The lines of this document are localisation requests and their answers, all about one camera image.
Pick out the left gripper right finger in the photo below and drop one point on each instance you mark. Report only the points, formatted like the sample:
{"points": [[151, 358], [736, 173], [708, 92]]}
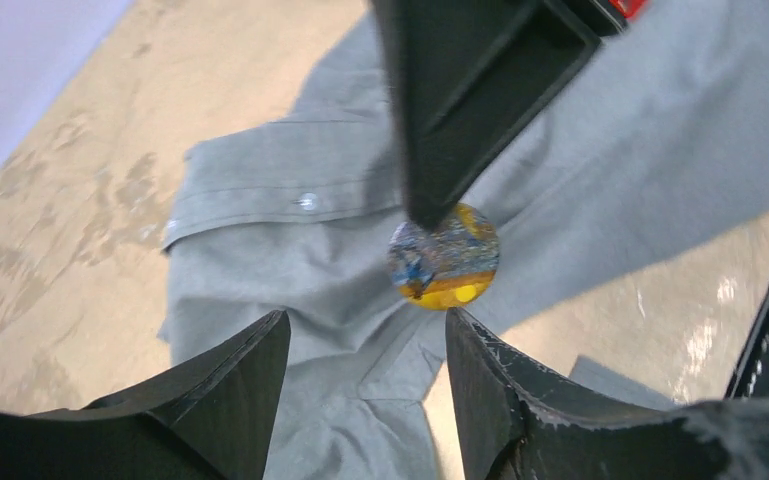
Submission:
{"points": [[518, 419]]}

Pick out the grey button-up shirt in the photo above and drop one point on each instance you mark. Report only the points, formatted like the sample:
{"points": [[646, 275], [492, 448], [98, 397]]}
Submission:
{"points": [[633, 215]]}

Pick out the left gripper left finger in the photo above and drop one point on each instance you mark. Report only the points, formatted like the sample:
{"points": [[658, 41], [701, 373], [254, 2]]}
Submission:
{"points": [[210, 417]]}

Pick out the orange blue round brooch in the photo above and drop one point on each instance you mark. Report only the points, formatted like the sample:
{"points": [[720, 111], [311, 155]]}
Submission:
{"points": [[448, 267]]}

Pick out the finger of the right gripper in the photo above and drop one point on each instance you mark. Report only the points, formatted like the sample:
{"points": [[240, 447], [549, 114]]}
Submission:
{"points": [[466, 77]]}

